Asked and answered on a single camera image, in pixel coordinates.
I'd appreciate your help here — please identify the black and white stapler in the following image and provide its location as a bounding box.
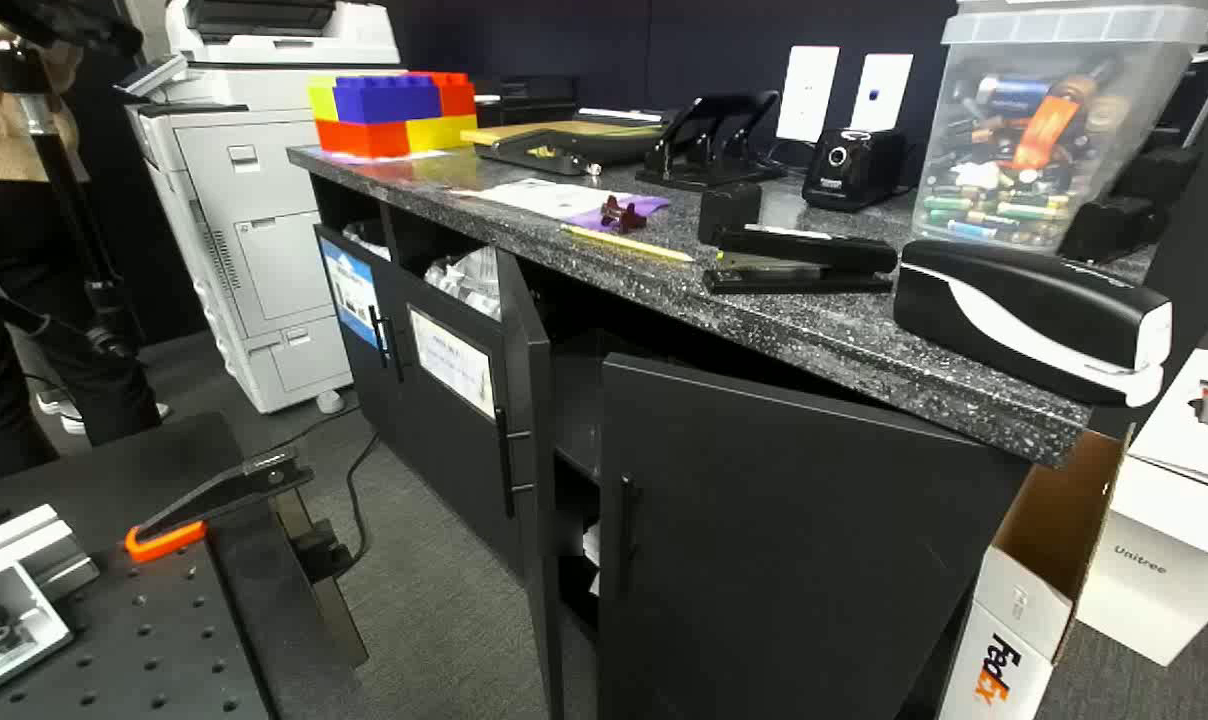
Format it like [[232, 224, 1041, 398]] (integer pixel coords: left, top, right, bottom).
[[892, 237, 1177, 413]]

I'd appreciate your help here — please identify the black desk stapler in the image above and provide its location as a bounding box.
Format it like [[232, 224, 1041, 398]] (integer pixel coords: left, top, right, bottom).
[[700, 219, 901, 300]]

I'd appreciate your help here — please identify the yellow pencil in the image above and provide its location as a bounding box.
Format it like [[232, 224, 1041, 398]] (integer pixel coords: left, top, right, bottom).
[[558, 219, 700, 266]]

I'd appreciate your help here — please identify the white door label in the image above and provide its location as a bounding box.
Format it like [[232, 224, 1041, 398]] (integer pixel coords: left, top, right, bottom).
[[408, 305, 500, 419]]

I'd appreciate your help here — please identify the purple sticky note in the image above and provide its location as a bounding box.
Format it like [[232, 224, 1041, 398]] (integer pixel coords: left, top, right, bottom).
[[569, 191, 673, 237]]

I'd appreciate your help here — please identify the white crumpled plastic bag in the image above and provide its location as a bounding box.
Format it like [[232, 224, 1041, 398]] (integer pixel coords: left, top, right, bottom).
[[421, 243, 502, 323]]

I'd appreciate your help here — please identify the black cabinet door with labels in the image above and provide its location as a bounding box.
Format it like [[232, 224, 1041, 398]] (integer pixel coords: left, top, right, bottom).
[[310, 224, 555, 581]]

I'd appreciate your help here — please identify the white paper sheet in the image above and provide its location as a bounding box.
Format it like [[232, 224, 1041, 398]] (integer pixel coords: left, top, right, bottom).
[[458, 176, 612, 224]]

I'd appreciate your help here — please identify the small black box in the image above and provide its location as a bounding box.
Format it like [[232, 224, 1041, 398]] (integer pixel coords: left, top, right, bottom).
[[696, 179, 763, 246]]

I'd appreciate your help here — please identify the black tray with yellow pad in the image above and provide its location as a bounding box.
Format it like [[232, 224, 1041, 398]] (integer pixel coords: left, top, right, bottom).
[[465, 117, 667, 179]]

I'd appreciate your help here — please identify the blue door label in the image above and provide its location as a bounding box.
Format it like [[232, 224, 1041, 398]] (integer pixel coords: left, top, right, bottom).
[[321, 237, 395, 361]]

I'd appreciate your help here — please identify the wide black cabinet door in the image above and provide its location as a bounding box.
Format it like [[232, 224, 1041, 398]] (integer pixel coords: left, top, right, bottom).
[[590, 349, 1036, 720]]

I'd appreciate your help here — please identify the black cabinet with granite top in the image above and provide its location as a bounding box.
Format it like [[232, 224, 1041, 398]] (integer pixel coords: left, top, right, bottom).
[[284, 138, 1159, 720]]

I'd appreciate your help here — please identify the yellow toy building block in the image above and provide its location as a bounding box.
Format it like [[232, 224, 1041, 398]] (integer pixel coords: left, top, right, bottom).
[[404, 113, 482, 158]]

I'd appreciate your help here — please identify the red toy building block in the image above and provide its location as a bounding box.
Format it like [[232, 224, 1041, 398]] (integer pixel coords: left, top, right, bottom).
[[426, 69, 480, 120]]

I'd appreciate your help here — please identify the black electric pencil sharpener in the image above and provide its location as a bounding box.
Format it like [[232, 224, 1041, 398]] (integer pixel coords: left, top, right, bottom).
[[798, 124, 909, 217]]

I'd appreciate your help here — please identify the orange toy building block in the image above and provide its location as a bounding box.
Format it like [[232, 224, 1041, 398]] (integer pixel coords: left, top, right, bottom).
[[310, 117, 414, 165]]

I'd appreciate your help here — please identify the blue toy building block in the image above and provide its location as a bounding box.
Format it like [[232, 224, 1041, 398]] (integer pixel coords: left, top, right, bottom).
[[332, 72, 448, 126]]

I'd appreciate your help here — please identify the white office printer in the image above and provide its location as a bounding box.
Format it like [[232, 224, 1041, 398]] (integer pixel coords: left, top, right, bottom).
[[116, 0, 408, 419]]

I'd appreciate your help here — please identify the yellow-green toy building block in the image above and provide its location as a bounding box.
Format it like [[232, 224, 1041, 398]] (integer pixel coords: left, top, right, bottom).
[[304, 74, 344, 126]]

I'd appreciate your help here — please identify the open FedEx cardboard box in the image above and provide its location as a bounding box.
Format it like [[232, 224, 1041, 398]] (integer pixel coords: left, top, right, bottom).
[[936, 427, 1128, 720]]

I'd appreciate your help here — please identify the clear plastic marker bin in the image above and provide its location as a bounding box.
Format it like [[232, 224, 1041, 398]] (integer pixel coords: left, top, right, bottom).
[[909, 0, 1208, 261]]

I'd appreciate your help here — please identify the black perforated breadboard table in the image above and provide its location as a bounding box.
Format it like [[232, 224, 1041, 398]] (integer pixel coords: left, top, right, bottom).
[[0, 408, 372, 720]]

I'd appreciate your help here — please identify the black tripod pole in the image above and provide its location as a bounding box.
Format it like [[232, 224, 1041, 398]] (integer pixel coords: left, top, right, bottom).
[[0, 266, 144, 370]]

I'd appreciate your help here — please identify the white box with penguin print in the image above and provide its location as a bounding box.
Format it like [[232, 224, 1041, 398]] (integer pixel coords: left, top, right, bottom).
[[1073, 342, 1208, 671]]

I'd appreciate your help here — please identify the black floor power cable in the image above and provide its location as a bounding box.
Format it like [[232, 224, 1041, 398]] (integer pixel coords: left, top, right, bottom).
[[304, 419, 384, 581]]

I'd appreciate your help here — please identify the plain white wall plate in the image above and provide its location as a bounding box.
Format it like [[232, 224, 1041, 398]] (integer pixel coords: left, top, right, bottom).
[[772, 41, 845, 149]]

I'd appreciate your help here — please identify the white wall plate with hole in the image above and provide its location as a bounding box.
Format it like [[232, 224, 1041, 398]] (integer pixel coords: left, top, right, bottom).
[[847, 46, 919, 138]]

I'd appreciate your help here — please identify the orange-handled black clamp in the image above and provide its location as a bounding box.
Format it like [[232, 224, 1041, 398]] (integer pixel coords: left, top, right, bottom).
[[118, 453, 314, 568]]

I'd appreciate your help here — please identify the silver metal camera mount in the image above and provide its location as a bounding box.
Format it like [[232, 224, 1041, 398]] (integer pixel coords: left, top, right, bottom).
[[0, 498, 104, 699]]

